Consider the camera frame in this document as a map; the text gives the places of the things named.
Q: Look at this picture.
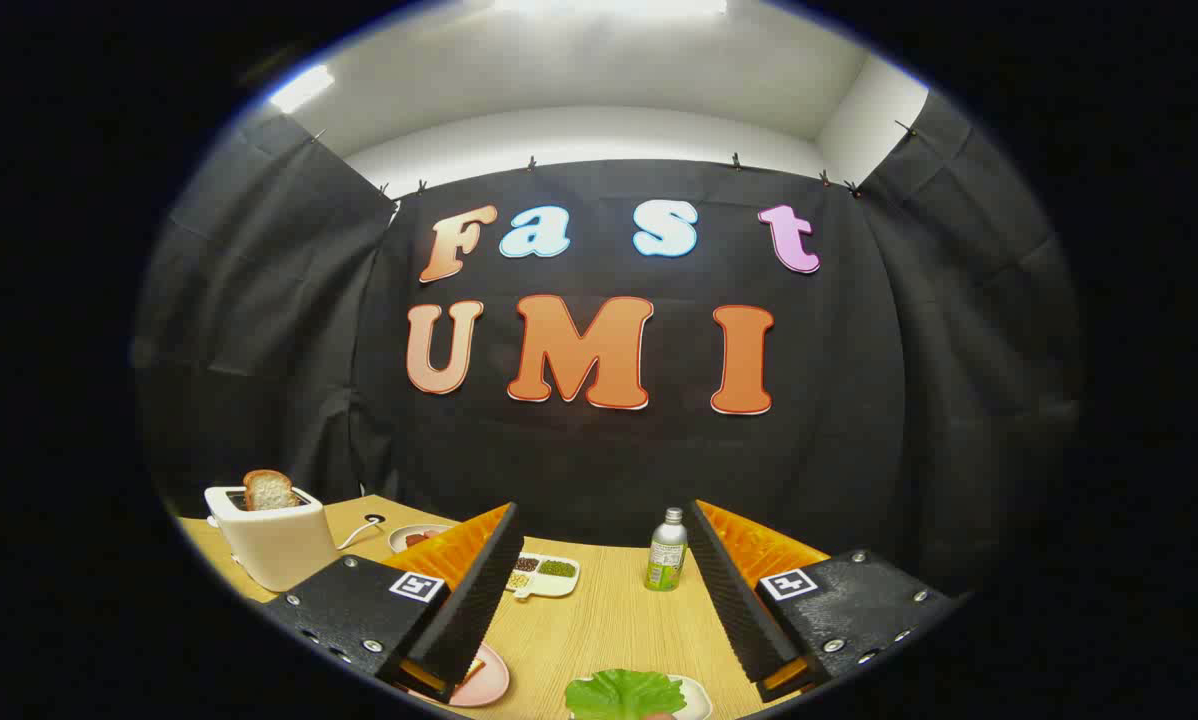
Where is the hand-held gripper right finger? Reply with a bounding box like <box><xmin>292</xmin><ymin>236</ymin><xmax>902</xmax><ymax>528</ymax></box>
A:
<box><xmin>684</xmin><ymin>499</ymin><xmax>962</xmax><ymax>704</ymax></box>

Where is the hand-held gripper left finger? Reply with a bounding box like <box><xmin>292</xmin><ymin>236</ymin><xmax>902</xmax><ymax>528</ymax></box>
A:
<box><xmin>264</xmin><ymin>503</ymin><xmax>525</xmax><ymax>704</ymax></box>

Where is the green lettuce leaf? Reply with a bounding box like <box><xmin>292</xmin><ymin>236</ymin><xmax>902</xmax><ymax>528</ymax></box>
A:
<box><xmin>564</xmin><ymin>669</ymin><xmax>688</xmax><ymax>720</ymax></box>

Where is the toasted bread slice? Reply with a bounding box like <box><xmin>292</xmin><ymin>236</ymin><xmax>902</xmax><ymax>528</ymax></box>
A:
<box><xmin>243</xmin><ymin>469</ymin><xmax>300</xmax><ymax>512</ymax></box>

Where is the green and silver bottle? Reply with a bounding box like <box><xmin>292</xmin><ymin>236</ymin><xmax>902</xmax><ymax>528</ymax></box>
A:
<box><xmin>645</xmin><ymin>507</ymin><xmax>689</xmax><ymax>592</ymax></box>

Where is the divided white dish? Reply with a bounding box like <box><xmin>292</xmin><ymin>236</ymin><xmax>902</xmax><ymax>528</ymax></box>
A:
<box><xmin>504</xmin><ymin>553</ymin><xmax>581</xmax><ymax>601</ymax></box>

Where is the pink plate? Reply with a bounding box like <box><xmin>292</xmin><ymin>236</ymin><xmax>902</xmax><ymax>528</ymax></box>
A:
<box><xmin>409</xmin><ymin>643</ymin><xmax>511</xmax><ymax>709</ymax></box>

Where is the round white plate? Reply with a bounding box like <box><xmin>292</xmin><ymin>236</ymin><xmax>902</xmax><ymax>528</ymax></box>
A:
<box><xmin>388</xmin><ymin>524</ymin><xmax>455</xmax><ymax>554</ymax></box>

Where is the oval white plate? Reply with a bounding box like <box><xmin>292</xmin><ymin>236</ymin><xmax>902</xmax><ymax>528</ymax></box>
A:
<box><xmin>569</xmin><ymin>675</ymin><xmax>713</xmax><ymax>720</ymax></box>

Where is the black backdrop cloth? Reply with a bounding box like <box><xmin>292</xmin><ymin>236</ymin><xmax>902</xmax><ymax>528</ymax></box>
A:
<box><xmin>134</xmin><ymin>95</ymin><xmax>1085</xmax><ymax>601</ymax></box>

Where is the white toaster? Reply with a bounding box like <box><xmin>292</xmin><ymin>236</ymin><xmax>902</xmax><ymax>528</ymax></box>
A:
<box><xmin>204</xmin><ymin>485</ymin><xmax>340</xmax><ymax>593</ymax></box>

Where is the small ceiling light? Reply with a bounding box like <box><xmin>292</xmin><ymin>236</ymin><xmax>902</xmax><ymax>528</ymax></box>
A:
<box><xmin>267</xmin><ymin>64</ymin><xmax>336</xmax><ymax>114</ymax></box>

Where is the long ceiling light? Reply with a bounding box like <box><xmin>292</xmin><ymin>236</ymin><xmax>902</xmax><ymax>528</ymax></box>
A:
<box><xmin>492</xmin><ymin>0</ymin><xmax>730</xmax><ymax>16</ymax></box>

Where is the white power cable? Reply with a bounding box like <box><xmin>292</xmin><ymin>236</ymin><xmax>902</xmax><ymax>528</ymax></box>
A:
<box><xmin>336</xmin><ymin>515</ymin><xmax>385</xmax><ymax>551</ymax></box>

